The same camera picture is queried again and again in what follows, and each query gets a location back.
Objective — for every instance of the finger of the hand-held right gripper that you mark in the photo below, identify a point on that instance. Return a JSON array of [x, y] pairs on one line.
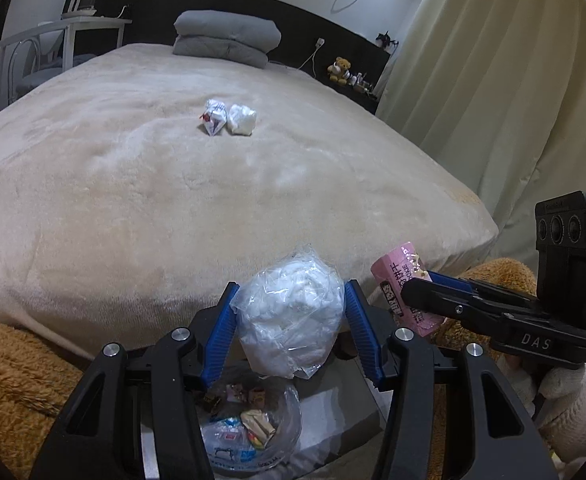
[[438, 300], [483, 288]]

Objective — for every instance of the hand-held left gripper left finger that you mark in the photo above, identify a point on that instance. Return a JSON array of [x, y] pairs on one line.
[[220, 340]]

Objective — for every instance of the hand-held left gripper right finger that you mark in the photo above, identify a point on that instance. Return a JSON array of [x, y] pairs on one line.
[[365, 340]]

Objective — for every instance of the pink snack box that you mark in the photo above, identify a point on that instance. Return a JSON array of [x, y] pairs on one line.
[[390, 272]]

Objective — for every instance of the large white tissue-filled bag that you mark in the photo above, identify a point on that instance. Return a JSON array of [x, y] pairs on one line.
[[288, 320]]

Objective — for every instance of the beige paper wrapper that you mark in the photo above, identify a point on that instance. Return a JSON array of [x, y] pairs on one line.
[[258, 422]]

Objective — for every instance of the clear plastic bag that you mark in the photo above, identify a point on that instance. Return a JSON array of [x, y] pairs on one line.
[[285, 420]]

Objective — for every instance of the cream plush bed blanket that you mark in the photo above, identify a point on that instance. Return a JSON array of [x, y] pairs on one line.
[[123, 185]]

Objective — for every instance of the cream curtain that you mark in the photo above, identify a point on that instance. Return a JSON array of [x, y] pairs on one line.
[[498, 85]]

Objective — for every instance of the brown shaggy rug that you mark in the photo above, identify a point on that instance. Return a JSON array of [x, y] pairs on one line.
[[13, 385]]

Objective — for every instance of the small white plastic bag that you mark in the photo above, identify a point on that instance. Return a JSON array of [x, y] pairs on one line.
[[242, 119]]

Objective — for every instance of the crumpled white red-print wrapper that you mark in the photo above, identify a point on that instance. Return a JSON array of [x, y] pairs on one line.
[[214, 112]]

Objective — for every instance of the group of small bottles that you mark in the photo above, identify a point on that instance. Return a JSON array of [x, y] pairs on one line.
[[360, 82]]

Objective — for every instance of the brown teddy bear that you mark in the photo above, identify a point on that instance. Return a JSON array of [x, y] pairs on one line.
[[340, 70]]

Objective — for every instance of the flat grey pillow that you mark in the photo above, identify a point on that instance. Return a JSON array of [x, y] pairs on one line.
[[213, 52]]

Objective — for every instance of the large grey pillow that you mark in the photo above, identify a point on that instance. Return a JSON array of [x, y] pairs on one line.
[[228, 27]]

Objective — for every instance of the black headboard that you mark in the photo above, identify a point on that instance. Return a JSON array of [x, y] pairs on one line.
[[298, 20]]

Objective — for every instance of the grey seat chair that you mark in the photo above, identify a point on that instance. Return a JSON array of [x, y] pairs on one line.
[[38, 77]]

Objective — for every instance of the white desk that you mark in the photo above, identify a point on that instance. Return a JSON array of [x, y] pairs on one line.
[[93, 22]]

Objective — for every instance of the small white desk appliance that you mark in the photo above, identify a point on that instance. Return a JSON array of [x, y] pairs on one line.
[[80, 2]]

